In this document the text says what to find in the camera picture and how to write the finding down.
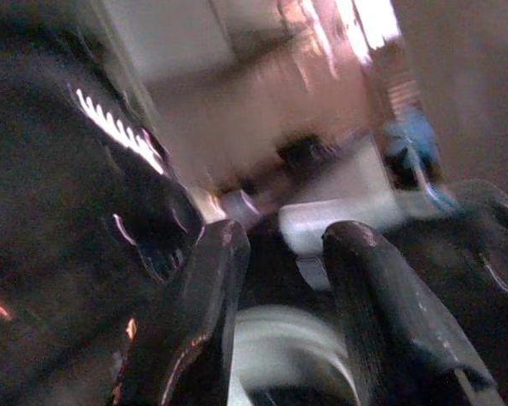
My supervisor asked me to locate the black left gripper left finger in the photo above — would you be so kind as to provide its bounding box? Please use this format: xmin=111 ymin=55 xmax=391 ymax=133
xmin=120 ymin=218 xmax=251 ymax=406

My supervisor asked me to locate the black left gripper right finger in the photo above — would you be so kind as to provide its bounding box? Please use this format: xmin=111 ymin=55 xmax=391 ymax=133
xmin=321 ymin=219 xmax=505 ymax=406

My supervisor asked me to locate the white block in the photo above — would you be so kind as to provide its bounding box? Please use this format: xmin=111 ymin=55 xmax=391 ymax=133
xmin=278 ymin=143 xmax=407 ymax=259

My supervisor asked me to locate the glossy black curved shell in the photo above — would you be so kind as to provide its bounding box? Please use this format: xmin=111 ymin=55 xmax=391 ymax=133
xmin=0 ymin=0 xmax=207 ymax=406
xmin=383 ymin=179 xmax=508 ymax=406

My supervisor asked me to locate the blue blurred object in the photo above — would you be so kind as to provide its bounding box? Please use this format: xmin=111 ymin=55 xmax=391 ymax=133
xmin=383 ymin=107 xmax=458 ymax=212

